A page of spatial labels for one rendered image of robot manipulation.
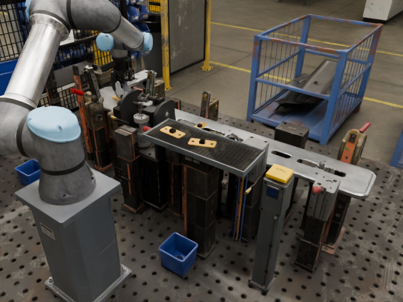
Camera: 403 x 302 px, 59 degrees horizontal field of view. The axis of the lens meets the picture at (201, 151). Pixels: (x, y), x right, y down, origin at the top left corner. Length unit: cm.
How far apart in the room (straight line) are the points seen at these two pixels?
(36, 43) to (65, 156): 35
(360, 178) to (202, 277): 65
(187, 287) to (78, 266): 37
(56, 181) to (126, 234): 55
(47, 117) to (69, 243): 35
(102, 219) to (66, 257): 14
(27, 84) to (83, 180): 30
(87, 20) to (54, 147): 42
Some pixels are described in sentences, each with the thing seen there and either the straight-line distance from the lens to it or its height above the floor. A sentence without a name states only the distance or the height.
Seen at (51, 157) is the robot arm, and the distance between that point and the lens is 96.
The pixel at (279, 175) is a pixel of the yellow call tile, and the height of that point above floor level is 116.
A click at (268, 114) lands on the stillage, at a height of 16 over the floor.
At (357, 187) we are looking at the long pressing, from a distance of 131.
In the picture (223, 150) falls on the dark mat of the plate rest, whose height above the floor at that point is 116.
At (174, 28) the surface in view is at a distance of 450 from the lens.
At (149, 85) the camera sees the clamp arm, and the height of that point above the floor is 104.
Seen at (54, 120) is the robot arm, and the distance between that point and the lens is 94.
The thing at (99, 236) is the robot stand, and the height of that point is 96.
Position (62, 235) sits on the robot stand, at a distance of 105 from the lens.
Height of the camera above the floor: 173
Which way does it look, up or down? 32 degrees down
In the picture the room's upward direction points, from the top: 1 degrees clockwise
